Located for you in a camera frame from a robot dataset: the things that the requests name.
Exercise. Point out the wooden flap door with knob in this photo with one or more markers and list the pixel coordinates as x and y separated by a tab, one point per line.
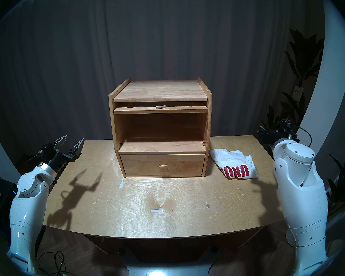
132	110

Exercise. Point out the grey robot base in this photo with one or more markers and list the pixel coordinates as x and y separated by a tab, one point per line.
166	271

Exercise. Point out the white plant pot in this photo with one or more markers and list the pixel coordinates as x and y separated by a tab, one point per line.
289	239

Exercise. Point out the wooden drawer with knob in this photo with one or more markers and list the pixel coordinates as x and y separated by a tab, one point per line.
138	164

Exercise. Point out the white shirt red print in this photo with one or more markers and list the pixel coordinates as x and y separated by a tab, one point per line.
233	162

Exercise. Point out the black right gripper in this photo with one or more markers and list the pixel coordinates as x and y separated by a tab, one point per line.
276	136

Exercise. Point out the tall dark leafy plant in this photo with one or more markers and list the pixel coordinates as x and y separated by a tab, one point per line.
302	57

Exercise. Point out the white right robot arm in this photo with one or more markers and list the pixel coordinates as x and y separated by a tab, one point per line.
302	197

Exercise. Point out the black computer case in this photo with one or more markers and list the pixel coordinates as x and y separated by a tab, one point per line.
5	209

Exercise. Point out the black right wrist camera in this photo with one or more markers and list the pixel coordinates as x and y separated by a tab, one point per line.
287	125

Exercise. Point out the wooden cabinet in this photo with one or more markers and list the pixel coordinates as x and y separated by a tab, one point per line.
161	91

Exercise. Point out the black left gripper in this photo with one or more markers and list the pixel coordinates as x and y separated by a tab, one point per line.
59	159

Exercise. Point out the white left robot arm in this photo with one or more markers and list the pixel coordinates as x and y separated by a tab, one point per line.
26	218

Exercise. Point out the white plant tag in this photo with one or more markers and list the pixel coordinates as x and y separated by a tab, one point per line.
297	93

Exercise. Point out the grey curtain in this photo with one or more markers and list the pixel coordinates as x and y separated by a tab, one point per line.
74	62

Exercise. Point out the small dark potted plant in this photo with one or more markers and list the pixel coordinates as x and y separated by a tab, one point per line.
343	186

